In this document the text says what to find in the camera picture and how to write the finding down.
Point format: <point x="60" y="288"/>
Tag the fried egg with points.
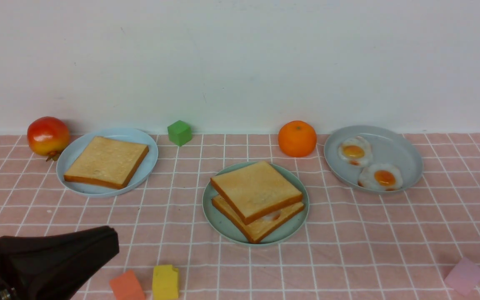
<point x="356" y="151"/>
<point x="381" y="177"/>
<point x="271" y="217"/>

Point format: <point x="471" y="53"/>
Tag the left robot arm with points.
<point x="53" y="267"/>

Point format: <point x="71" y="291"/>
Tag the orange fruit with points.
<point x="297" y="139"/>

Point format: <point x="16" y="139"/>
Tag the green cube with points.
<point x="179" y="133"/>

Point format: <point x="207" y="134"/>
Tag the teal centre plate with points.
<point x="225" y="227"/>

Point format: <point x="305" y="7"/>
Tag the grey egg plate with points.
<point x="387" y="147"/>

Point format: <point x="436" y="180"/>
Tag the yellow block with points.
<point x="165" y="282"/>

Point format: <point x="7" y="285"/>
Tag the light blue bread plate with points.
<point x="70" y="154"/>

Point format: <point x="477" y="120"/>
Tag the orange block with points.
<point x="127" y="287"/>

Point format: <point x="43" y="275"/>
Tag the red yellow pomegranate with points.
<point x="48" y="136"/>

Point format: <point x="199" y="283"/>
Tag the pink block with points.
<point x="464" y="277"/>

